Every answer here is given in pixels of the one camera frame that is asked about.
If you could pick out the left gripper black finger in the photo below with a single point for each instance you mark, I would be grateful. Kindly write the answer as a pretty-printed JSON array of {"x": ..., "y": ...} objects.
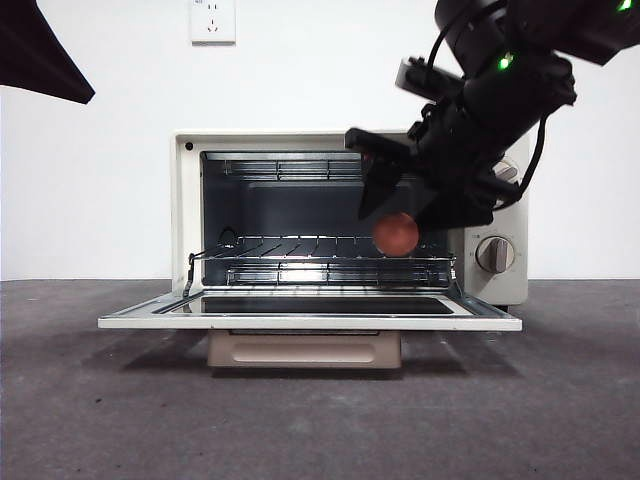
[{"x": 35, "y": 55}]

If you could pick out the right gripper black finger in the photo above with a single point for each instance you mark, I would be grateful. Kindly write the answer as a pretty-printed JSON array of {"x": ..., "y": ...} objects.
[
  {"x": 380, "y": 185},
  {"x": 460, "y": 212}
]

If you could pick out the brown egg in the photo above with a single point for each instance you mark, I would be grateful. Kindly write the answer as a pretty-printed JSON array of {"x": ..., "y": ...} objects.
[{"x": 396, "y": 236}]

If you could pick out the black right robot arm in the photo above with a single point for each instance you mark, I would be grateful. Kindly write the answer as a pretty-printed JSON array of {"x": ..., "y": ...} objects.
[{"x": 525, "y": 85}]

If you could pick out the beige knob with upright grip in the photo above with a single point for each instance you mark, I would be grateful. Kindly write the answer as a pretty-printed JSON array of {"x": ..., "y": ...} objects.
[{"x": 495, "y": 255}]

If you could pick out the beige knob with slanted grip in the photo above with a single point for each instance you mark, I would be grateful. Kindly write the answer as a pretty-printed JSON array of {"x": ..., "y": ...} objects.
[{"x": 507, "y": 171}]

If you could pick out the white Toshiba toaster oven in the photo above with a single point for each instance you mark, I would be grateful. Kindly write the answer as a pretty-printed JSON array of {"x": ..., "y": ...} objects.
[{"x": 187, "y": 200}]

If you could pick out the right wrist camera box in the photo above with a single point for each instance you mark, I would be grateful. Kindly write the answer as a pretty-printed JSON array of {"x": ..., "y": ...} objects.
[{"x": 425, "y": 77}]

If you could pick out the white wall socket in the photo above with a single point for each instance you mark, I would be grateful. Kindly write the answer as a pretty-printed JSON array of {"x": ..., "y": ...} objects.
[{"x": 212, "y": 22}]

